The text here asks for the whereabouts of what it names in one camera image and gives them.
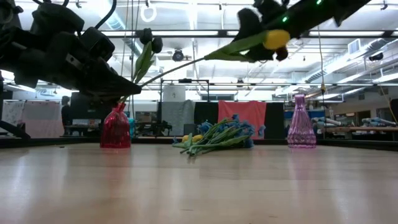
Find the black hanging cloth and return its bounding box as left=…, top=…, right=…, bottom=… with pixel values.
left=194, top=101, right=219, bottom=135
left=266, top=102, right=285, bottom=140

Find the red glass vase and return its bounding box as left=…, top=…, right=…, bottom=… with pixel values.
left=99, top=102, right=132, bottom=149

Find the coral hanging cloth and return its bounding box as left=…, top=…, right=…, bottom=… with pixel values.
left=217, top=100, right=267, bottom=140

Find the hanging yellow cable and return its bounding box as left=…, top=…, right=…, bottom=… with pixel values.
left=317, top=26, right=327, bottom=103

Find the person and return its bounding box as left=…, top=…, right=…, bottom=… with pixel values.
left=60, top=95, right=72, bottom=127

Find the black overhead light bar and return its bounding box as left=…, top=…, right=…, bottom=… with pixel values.
left=74, top=30, right=398, bottom=39

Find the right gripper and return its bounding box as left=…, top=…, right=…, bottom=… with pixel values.
left=233, top=0, right=336, bottom=62

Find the white hanging ring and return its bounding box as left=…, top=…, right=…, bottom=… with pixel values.
left=139, top=4, right=158, bottom=23

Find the white ceiling vent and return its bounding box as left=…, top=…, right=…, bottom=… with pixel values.
left=347, top=39, right=362, bottom=56

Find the pink hanging cloth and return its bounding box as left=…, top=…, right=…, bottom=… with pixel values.
left=21, top=101, right=65, bottom=139

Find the background wooden table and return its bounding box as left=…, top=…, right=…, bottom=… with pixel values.
left=323, top=126, right=398, bottom=141

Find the grey hanging cloth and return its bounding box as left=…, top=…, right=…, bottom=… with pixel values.
left=160, top=100, right=196, bottom=137

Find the white printed hanging cloth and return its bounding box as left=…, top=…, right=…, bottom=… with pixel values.
left=1, top=101, right=25, bottom=127

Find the black background robot rig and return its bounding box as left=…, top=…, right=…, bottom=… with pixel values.
left=135, top=119, right=174, bottom=137

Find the black monitor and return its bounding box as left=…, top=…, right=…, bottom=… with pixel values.
left=70, top=93, right=108, bottom=121

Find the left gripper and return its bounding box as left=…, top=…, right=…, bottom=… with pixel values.
left=0, top=26, right=142, bottom=96

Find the pink ribbed glass vase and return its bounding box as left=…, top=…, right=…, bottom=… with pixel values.
left=286, top=94, right=317, bottom=149

